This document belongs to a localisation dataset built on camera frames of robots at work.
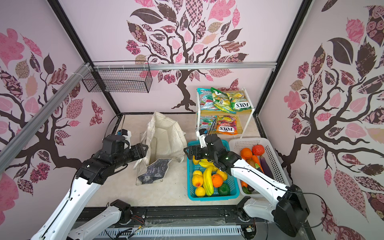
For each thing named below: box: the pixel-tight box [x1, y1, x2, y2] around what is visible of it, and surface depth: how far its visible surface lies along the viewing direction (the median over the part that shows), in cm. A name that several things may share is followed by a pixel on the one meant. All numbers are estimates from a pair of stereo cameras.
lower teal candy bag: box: [199, 115, 217, 131], surface depth 92 cm
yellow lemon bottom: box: [195, 186, 206, 198], surface depth 79 cm
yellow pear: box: [216, 169, 228, 181], surface depth 83 cm
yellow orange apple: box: [192, 174, 204, 188], surface depth 79 cm
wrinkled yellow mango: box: [192, 155, 200, 165], surface depth 91 cm
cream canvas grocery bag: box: [134, 111, 188, 185], surface depth 89 cm
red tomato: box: [252, 144, 265, 156], surface depth 92 cm
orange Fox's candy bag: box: [216, 115, 238, 136], surface depth 91 cm
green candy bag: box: [210, 87, 237, 114], surface depth 76 cm
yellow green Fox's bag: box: [230, 91, 252, 112], surface depth 76 cm
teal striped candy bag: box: [197, 88, 217, 111], surface depth 79 cm
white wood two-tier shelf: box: [196, 87, 255, 139], surface depth 79 cm
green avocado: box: [217, 183, 230, 196], surface depth 79 cm
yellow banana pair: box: [198, 158, 220, 172], surface depth 87 cm
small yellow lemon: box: [192, 170, 203, 179], surface depth 85 cm
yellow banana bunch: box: [203, 166, 214, 196], surface depth 79 cm
